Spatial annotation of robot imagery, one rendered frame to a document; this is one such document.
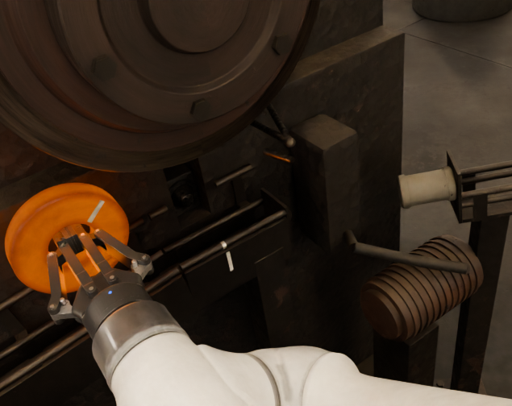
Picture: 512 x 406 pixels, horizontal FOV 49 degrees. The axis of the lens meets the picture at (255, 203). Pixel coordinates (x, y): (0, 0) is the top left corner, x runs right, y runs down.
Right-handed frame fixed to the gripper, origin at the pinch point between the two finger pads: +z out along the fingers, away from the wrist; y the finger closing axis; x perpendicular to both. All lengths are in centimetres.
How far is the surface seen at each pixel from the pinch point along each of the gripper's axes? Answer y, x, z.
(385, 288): 44, -31, -15
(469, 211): 61, -22, -17
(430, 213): 114, -87, 32
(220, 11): 21.8, 25.4, -11.1
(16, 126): -0.3, 17.4, -2.2
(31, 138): 0.6, 15.3, -2.3
